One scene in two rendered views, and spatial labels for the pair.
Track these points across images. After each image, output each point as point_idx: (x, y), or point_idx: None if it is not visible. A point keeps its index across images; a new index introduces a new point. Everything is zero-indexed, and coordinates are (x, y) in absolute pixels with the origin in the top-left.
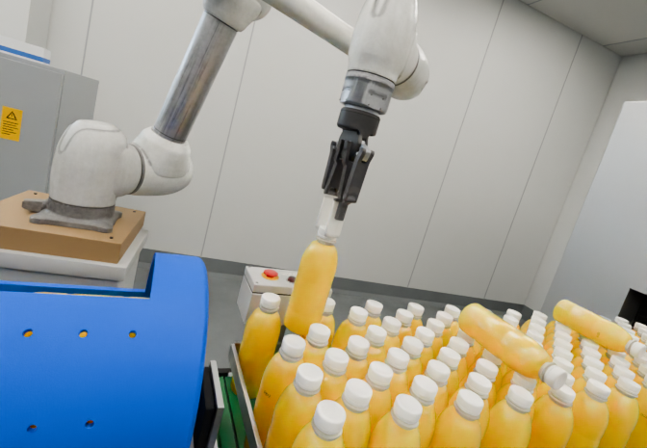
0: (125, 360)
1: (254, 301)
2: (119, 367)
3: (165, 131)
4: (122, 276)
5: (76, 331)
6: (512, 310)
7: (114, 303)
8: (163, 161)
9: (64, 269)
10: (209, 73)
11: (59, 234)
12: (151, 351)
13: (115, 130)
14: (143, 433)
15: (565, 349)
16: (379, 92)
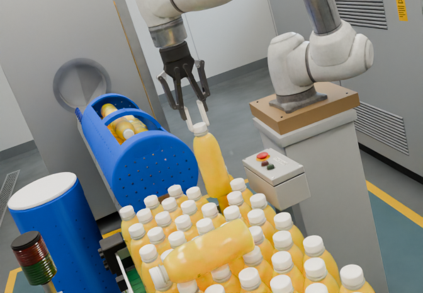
0: (109, 162)
1: (246, 172)
2: (109, 163)
3: (313, 29)
4: (280, 144)
5: (110, 150)
6: None
7: (116, 145)
8: (316, 54)
9: (268, 135)
10: None
11: (265, 113)
12: (111, 161)
13: (283, 40)
14: (110, 184)
15: None
16: (152, 37)
